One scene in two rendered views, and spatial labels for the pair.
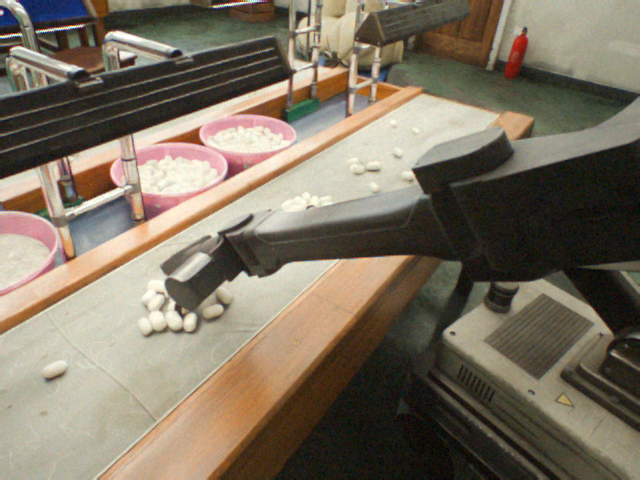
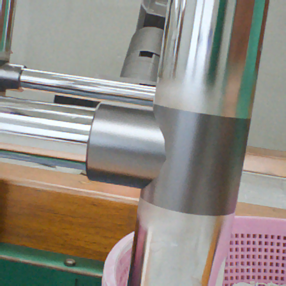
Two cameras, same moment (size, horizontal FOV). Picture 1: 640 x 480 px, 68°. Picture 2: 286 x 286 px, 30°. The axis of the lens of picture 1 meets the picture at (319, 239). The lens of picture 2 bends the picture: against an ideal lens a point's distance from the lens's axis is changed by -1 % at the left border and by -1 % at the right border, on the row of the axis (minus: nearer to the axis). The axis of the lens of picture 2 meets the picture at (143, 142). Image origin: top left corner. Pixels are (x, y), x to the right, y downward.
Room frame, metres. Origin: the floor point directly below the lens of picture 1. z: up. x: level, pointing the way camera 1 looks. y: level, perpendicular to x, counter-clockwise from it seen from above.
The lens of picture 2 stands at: (0.84, 0.76, 0.86)
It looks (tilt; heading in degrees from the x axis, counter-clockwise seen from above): 8 degrees down; 245
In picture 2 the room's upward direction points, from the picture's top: 8 degrees clockwise
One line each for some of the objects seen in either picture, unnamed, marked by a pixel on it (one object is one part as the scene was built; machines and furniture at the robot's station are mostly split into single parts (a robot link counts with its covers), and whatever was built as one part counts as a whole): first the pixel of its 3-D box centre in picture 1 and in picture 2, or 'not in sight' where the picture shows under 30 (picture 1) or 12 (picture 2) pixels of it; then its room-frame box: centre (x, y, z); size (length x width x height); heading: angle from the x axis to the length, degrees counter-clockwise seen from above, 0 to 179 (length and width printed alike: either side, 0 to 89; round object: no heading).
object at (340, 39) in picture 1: (359, 41); not in sight; (4.15, -0.17, 0.40); 0.74 x 0.56 x 0.38; 145
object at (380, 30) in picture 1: (422, 14); not in sight; (1.46, -0.23, 1.08); 0.62 x 0.08 x 0.07; 149
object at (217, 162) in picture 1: (172, 183); not in sight; (1.00, 0.37, 0.72); 0.27 x 0.27 x 0.10
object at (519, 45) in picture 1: (518, 52); not in sight; (5.05, -1.80, 0.25); 0.18 x 0.14 x 0.49; 144
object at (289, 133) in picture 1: (248, 148); not in sight; (1.24, 0.23, 0.72); 0.27 x 0.27 x 0.10
